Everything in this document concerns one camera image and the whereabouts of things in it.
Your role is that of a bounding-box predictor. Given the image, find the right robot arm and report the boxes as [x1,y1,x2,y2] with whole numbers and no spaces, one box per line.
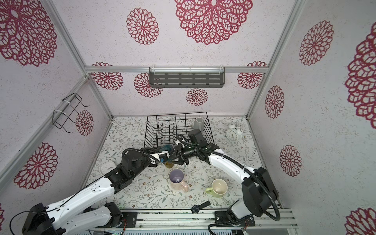
[173,129,281,221]

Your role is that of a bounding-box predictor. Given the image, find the black wire dish rack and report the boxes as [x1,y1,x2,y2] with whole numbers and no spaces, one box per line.
[144,112,214,148]

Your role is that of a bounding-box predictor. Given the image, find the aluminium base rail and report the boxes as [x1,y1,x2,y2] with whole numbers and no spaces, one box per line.
[121,209,299,235]

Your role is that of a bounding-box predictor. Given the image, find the black wire wall basket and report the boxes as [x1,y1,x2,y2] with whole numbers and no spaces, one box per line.
[52,93,89,134]

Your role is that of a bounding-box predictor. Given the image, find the grey wall shelf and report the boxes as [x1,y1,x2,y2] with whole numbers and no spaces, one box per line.
[148,67,226,88]

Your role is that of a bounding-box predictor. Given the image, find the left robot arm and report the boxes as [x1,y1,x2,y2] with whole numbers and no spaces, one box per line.
[22,147,173,235]

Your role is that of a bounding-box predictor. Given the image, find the white twin-bell alarm clock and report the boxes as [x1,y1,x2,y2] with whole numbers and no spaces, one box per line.
[226,124,243,142]

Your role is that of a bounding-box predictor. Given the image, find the pink tall mug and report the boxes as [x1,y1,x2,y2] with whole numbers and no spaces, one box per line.
[169,168,190,192]

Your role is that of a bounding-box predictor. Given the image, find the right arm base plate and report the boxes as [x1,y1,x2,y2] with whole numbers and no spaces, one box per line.
[214,211,256,227]

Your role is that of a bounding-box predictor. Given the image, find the teal mug cream inside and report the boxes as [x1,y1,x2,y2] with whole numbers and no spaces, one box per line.
[157,145,172,163]

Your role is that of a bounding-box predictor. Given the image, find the light green mug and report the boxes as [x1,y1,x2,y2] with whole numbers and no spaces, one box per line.
[205,179,228,198]

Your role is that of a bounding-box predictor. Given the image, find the white square clock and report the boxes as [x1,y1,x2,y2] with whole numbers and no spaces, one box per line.
[99,161,117,176]

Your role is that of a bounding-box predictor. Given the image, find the amber textured glass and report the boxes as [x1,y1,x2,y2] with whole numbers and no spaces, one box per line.
[164,162,174,168]

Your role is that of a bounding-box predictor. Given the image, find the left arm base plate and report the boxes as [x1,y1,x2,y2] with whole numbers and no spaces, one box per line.
[120,211,138,228]

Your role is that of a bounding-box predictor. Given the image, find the black wristwatch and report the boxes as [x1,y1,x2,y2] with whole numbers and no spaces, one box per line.
[191,201,211,214]

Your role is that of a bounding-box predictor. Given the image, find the grey mug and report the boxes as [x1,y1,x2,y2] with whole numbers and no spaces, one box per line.
[193,117,205,133]

